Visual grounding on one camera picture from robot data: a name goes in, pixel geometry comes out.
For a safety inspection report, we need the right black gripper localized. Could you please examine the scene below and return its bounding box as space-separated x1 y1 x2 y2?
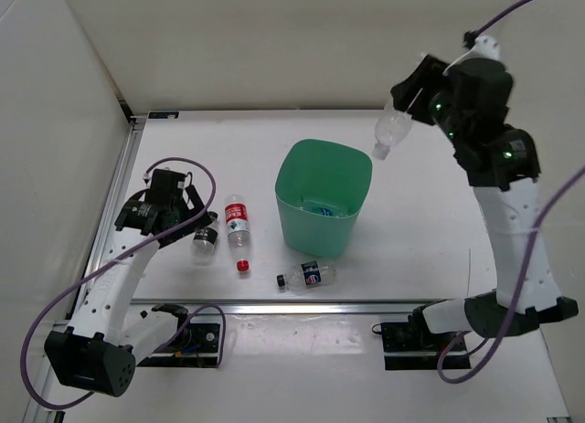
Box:
389 57 467 144

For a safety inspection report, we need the clear unlabelled plastic bottle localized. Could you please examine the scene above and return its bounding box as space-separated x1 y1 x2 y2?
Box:
372 97 413 161

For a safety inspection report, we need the small black label bottle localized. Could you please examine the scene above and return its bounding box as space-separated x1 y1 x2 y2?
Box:
191 211 218 266

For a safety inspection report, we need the blue label water bottle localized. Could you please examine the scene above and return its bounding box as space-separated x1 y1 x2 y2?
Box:
301 201 348 218

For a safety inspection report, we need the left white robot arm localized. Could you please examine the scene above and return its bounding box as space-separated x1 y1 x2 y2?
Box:
44 169 211 397

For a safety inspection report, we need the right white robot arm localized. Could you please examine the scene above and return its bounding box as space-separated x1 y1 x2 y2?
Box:
390 55 579 350

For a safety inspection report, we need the green plastic bin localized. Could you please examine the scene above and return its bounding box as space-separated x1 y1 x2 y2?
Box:
275 139 373 258

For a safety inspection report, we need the red label water bottle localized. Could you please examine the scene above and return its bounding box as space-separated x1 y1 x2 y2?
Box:
224 195 251 274

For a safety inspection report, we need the left blue corner label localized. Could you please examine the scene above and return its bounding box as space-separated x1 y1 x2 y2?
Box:
147 111 179 120

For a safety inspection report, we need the pepsi label clear bottle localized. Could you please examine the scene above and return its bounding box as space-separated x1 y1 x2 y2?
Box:
276 259 336 293

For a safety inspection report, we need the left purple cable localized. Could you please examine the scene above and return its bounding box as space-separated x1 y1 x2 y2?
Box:
19 156 226 408

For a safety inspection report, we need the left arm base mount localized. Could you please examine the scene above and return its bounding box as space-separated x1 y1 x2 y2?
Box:
138 321 223 369

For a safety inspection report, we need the aluminium table edge rail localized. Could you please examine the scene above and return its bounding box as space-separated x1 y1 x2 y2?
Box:
131 299 438 315

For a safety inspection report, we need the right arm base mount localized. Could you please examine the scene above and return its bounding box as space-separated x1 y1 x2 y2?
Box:
371 316 456 372

